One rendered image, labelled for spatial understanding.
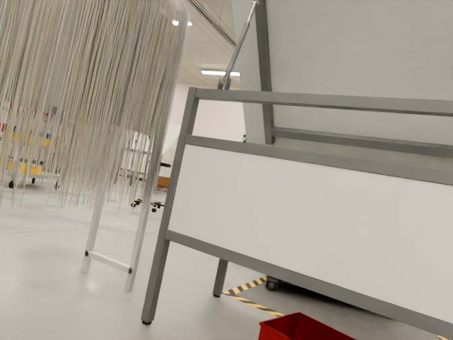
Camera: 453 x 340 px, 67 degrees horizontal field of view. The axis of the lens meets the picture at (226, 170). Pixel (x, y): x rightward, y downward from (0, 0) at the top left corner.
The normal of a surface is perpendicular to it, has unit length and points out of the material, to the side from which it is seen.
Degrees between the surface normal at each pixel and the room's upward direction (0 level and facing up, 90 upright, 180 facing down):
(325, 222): 90
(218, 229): 90
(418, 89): 126
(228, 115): 90
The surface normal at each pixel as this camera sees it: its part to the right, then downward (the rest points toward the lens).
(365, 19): -0.52, 0.47
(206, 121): -0.43, -0.11
